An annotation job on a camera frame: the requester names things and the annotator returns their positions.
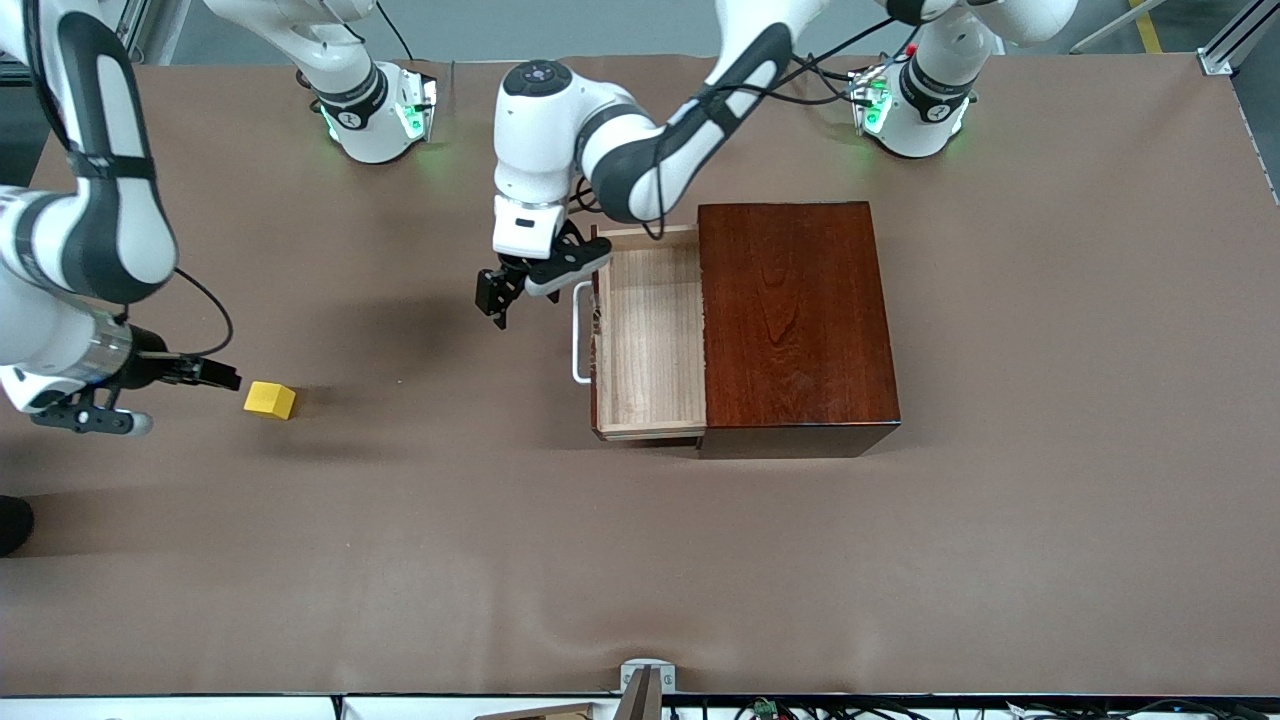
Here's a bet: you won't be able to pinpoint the yellow wooden block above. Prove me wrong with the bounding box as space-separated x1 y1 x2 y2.
243 381 298 422

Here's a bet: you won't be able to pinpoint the light wood drawer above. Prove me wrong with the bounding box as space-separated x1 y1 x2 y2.
590 224 709 443

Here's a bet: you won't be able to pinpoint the black round object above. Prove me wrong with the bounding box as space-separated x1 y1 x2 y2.
0 495 35 558

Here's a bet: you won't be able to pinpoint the brown table cover mat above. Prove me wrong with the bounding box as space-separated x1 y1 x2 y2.
0 50 1280 698

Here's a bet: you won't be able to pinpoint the dark brown wooden cabinet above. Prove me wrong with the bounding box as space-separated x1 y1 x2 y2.
697 202 903 461

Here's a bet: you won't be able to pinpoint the brown wooden board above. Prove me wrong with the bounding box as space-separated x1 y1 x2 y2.
472 702 601 720

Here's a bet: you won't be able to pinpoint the grey mounting bar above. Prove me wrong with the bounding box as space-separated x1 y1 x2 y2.
612 665 664 720

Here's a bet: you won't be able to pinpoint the yellow tape strip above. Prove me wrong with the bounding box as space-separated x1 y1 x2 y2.
1130 0 1167 54

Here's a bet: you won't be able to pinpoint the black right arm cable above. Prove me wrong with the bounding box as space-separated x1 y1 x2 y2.
22 0 236 359

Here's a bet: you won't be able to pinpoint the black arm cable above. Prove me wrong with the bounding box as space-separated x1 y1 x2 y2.
22 0 236 359
570 15 926 242

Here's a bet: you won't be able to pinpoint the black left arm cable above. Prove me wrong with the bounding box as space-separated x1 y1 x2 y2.
570 15 926 242

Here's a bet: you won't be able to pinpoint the black base cable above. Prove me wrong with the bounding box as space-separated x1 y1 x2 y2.
780 55 863 107
375 0 417 61

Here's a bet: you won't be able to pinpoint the aluminium frame profile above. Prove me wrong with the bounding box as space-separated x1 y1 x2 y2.
1197 0 1280 77
105 0 151 63

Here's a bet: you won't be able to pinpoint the silver metal bracket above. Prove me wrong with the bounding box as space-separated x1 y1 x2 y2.
619 658 678 695

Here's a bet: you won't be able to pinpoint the tangled black cables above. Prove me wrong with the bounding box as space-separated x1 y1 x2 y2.
665 696 1280 720

